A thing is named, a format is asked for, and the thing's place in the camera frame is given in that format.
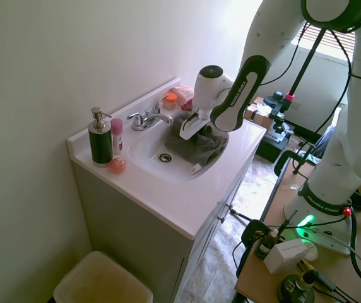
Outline black camera stand pole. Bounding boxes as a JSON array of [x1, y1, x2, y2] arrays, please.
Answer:
[[270, 27, 328, 136]]

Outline white blue small packet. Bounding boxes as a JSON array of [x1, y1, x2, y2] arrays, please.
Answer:
[[189, 162, 205, 176]]

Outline pink wipes pack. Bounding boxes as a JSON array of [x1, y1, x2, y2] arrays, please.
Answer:
[[169, 85, 195, 105]]

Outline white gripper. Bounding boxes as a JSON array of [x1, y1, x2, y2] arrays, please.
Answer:
[[178, 108, 213, 140]]

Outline black round base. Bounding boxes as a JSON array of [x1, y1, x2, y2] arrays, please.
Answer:
[[276, 272, 316, 303]]

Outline white cardboard box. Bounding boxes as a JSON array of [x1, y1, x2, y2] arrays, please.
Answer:
[[262, 237, 314, 275]]

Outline pink round ball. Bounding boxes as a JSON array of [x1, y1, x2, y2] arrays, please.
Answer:
[[109, 157, 128, 173]]

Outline black camera device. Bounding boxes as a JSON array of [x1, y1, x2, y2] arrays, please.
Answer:
[[263, 90, 285, 107]]

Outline black case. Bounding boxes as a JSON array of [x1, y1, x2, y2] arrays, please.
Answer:
[[255, 131, 292, 164]]

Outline dark dropper bottle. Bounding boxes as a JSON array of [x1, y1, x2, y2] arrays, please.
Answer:
[[255, 228, 280, 261]]

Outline white sink vanity top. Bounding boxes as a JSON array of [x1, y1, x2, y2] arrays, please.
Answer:
[[66, 76, 268, 239]]

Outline grey towel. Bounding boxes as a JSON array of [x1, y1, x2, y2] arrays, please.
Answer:
[[164, 117, 229, 167]]

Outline black soap dispenser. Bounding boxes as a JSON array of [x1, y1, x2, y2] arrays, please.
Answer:
[[86, 106, 114, 169]]

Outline white round puck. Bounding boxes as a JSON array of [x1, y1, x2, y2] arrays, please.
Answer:
[[302, 241, 320, 261]]

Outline grey vanity cabinet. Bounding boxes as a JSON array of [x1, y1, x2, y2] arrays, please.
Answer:
[[71, 135, 264, 303]]

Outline beige trash bin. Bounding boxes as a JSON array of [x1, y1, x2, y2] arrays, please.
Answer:
[[52, 250, 154, 303]]

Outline small jar with orange lid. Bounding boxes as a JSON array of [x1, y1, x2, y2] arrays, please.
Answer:
[[162, 92, 178, 112]]

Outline pink deodorant stick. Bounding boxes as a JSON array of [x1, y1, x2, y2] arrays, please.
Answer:
[[110, 117, 125, 157]]

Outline window blinds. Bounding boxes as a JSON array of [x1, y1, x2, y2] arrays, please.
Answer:
[[290, 21, 358, 58]]

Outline chrome two-handle faucet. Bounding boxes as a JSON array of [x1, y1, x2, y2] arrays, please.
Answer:
[[126, 94, 174, 132]]

